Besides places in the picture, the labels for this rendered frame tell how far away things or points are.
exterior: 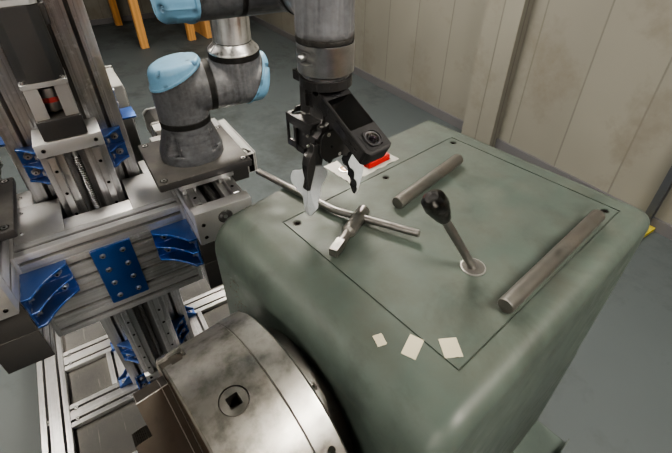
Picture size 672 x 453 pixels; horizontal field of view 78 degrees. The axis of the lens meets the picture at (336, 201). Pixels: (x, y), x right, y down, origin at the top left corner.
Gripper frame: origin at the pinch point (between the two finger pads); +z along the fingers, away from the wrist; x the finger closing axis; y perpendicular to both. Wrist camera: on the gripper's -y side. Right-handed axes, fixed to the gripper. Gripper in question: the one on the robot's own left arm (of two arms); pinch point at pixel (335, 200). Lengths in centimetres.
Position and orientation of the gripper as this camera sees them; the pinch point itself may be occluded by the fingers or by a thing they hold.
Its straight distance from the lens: 66.2
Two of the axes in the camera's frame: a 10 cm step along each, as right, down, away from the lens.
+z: 0.0, 8.0, 6.0
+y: -6.5, -4.5, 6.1
